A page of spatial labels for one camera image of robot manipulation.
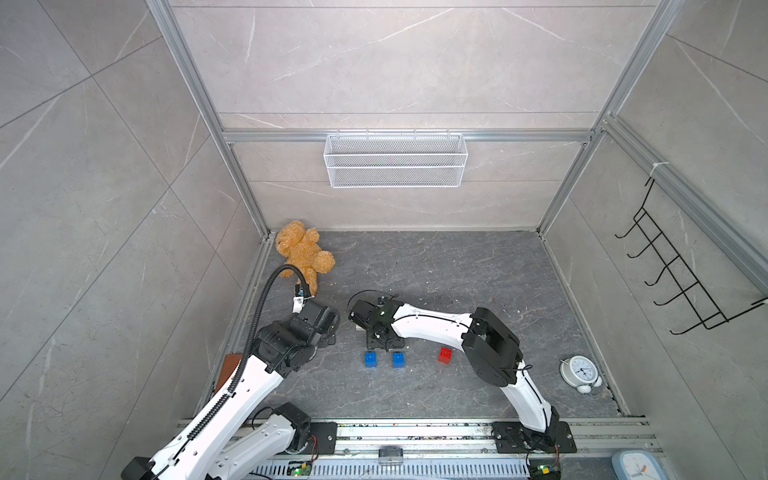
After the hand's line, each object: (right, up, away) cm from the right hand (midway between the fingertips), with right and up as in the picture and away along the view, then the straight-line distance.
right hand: (382, 342), depth 90 cm
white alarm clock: (+55, -5, -10) cm, 56 cm away
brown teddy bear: (-30, +30, +13) cm, 44 cm away
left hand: (-17, +10, -16) cm, 26 cm away
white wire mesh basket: (+4, +60, +10) cm, 61 cm away
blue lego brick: (-3, -3, -7) cm, 8 cm away
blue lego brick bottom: (+5, -3, -7) cm, 9 cm away
